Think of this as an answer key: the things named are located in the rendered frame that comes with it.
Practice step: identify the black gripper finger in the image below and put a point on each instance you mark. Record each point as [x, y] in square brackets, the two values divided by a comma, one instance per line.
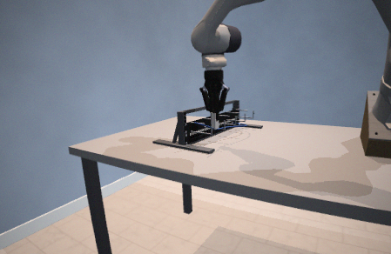
[208, 99]
[218, 104]

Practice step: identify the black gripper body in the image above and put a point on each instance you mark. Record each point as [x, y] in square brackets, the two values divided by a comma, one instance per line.
[214, 77]

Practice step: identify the black patch panel rack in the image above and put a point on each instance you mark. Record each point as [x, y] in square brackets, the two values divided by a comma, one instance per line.
[191, 133]

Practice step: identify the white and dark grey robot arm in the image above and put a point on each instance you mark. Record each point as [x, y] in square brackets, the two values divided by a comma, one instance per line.
[208, 38]

